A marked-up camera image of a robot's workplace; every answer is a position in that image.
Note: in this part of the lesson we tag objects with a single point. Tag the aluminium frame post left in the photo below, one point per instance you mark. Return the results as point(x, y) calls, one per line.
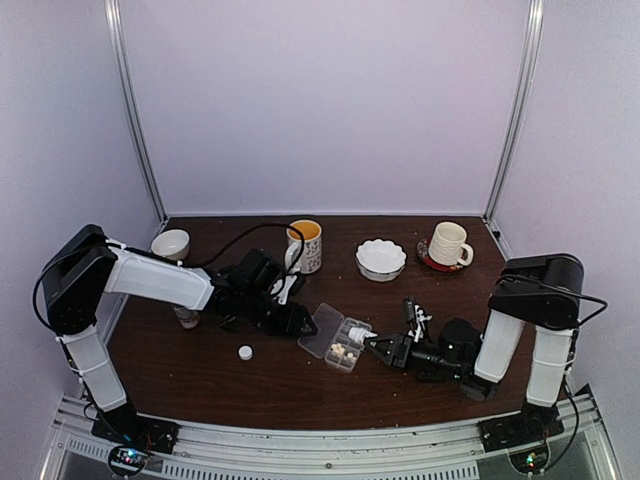
point(132, 114)

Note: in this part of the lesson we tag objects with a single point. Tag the small white pill bottle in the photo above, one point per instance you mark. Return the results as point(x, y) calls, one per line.
point(360, 334)

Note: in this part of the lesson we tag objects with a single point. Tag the small white bottle cap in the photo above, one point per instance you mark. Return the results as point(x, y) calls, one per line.
point(245, 353)

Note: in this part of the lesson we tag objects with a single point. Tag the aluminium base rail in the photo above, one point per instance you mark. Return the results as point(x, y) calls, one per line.
point(452, 450)

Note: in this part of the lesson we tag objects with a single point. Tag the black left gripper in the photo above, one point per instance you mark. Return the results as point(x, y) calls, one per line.
point(290, 325)

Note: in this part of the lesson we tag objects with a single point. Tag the white pills in organizer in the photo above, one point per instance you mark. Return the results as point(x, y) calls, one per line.
point(341, 351)

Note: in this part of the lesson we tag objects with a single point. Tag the aluminium frame post right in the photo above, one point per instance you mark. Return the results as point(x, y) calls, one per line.
point(528, 63)

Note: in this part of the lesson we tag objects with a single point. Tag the white ribbed cup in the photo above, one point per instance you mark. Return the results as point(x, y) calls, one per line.
point(449, 247)

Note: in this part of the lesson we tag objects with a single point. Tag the yellow-lined patterned mug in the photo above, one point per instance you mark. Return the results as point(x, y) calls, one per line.
point(304, 247)

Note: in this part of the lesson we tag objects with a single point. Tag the grey-capped orange label bottle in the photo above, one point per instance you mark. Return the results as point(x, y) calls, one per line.
point(188, 319)

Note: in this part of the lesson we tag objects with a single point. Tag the white ceramic bowl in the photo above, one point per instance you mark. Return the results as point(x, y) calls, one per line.
point(172, 244)

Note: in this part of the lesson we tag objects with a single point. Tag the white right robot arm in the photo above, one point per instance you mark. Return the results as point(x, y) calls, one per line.
point(543, 291)

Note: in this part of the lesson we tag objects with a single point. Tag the clear plastic pill organizer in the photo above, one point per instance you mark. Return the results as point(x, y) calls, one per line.
point(333, 327)

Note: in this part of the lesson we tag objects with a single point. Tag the aluminium frame post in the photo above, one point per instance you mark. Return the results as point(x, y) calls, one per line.
point(132, 114)
point(528, 63)

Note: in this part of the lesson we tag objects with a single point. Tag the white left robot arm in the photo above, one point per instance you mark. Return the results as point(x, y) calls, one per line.
point(91, 265)

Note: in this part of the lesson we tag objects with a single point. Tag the white scalloped dish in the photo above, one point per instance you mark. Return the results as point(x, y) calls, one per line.
point(380, 260)

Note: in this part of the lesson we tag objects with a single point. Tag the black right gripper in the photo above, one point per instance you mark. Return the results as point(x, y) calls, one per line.
point(400, 352)

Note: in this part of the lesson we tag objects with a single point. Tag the red saucer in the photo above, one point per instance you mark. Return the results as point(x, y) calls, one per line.
point(422, 252)

